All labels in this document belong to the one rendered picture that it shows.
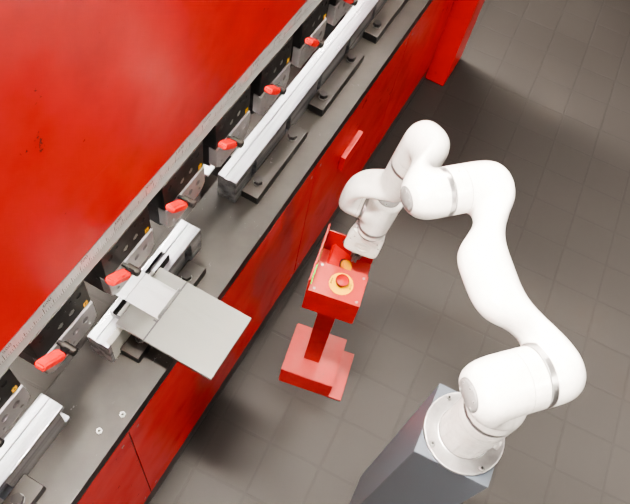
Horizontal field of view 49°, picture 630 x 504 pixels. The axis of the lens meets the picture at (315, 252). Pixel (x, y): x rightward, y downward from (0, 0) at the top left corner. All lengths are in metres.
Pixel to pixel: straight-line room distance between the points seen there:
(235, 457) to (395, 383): 0.68
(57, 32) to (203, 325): 0.89
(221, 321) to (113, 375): 0.30
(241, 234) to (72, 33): 1.06
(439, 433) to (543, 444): 1.28
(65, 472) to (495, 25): 3.29
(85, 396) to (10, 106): 0.96
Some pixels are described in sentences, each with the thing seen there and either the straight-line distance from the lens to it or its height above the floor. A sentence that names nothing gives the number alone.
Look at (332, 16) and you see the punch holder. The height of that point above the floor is 1.22.
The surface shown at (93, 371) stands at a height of 0.87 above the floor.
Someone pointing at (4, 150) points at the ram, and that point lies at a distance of 0.97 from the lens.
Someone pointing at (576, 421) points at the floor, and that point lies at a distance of 2.97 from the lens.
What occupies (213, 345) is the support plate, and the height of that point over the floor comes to 1.00.
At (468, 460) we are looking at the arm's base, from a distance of 1.64.
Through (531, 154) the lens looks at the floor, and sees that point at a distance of 3.57.
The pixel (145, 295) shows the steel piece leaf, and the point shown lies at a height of 1.00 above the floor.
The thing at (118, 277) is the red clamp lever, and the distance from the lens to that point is 1.37.
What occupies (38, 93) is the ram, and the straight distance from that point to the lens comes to 0.97.
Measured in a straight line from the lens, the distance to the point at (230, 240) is 1.91.
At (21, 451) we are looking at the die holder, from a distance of 1.64.
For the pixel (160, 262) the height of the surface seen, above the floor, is 1.00.
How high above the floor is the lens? 2.51
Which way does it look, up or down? 59 degrees down
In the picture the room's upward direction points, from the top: 15 degrees clockwise
